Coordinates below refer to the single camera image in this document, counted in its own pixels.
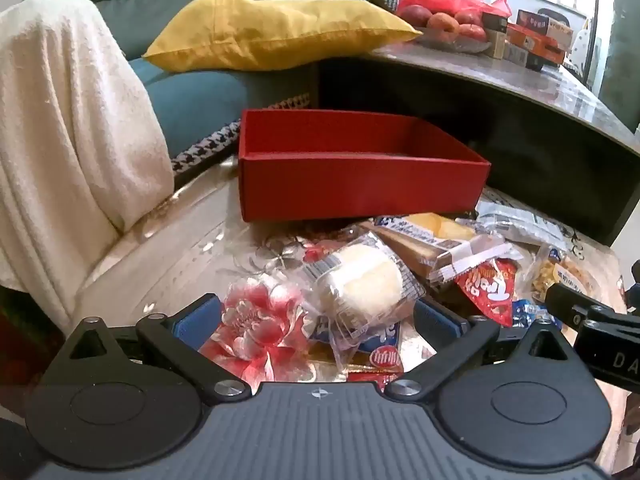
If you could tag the sandwich cake packet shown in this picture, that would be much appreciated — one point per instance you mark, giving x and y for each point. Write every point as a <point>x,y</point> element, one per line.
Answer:
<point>425,242</point>

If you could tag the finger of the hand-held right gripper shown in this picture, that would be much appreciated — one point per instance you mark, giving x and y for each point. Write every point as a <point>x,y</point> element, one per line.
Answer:
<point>575,302</point>

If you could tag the small blue packet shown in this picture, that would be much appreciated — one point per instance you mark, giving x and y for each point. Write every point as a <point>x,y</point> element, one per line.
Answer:
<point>527,312</point>

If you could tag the red apple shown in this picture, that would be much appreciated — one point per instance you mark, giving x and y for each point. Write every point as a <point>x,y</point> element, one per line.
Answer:
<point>467,16</point>
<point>472,32</point>
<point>442,22</point>
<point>415,15</point>

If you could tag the red packet with white script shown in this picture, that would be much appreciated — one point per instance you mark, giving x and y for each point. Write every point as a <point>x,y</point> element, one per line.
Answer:
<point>487,290</point>

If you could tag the red cardboard box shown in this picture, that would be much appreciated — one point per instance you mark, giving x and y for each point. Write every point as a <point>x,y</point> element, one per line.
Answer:
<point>350,185</point>

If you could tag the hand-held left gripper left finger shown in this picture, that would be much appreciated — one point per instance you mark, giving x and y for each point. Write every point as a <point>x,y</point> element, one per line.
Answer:
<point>197,317</point>

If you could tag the low black box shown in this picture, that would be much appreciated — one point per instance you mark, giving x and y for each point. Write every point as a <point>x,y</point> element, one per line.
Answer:
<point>535,61</point>

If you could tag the yellow crisp snack packet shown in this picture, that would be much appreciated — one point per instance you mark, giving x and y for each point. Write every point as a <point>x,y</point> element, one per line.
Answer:
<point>555,275</point>

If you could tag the clear-wrapped white cake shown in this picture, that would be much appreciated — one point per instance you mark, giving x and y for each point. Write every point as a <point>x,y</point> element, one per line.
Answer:
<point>360,280</point>

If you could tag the small black box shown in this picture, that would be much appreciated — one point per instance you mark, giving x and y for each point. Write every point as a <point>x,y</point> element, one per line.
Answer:
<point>495,21</point>

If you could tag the dark round coffee table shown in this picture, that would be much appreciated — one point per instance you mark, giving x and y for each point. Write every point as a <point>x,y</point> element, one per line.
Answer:
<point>500,160</point>

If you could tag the grey white packet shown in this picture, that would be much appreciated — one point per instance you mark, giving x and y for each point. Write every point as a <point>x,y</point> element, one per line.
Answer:
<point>520,222</point>

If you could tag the blue white packet red logo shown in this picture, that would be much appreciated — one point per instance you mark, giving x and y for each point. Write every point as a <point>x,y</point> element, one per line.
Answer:
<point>380,355</point>

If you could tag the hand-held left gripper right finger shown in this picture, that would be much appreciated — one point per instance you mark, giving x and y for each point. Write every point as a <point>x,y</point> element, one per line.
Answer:
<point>435,317</point>

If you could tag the glass fruit plate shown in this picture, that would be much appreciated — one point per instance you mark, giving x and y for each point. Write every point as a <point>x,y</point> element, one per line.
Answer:
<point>450,44</point>

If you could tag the cream box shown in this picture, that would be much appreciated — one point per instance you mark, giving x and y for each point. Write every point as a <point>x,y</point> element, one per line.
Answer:
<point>560,34</point>

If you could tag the small beige box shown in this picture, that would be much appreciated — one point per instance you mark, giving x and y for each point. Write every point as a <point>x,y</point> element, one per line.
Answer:
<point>497,44</point>

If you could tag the green upholstered chair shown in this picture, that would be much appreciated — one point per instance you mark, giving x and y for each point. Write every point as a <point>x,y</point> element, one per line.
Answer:
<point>620,50</point>

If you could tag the teal sofa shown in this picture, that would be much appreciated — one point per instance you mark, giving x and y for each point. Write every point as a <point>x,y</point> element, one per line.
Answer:
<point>200,100</point>

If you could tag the yellow pillow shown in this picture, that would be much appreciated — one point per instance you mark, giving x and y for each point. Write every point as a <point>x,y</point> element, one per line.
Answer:
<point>275,30</point>

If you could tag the white spotted bag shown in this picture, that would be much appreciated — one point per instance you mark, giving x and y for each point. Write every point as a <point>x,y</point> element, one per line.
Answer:
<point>581,50</point>

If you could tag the white fleece blanket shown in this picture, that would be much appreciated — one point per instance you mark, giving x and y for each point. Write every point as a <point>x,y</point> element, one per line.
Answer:
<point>65,135</point>

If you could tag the dark printed box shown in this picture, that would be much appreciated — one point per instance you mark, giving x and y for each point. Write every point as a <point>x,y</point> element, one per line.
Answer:
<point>532,19</point>

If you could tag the orange flat box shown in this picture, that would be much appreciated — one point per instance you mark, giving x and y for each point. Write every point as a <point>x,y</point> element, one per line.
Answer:
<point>537,45</point>

